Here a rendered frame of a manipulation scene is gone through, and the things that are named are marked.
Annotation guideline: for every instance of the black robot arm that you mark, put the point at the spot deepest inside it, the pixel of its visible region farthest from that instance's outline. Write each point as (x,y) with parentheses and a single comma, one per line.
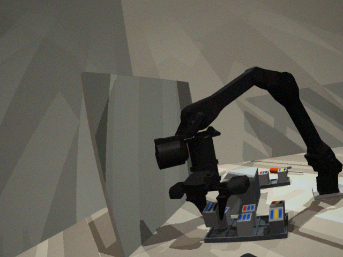
(173,151)

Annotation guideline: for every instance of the grey flat panel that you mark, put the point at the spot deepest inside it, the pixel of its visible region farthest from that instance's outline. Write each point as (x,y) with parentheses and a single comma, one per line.
(125,114)

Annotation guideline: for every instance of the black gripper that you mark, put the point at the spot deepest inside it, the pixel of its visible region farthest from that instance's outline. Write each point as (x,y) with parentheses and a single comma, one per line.
(236,185)

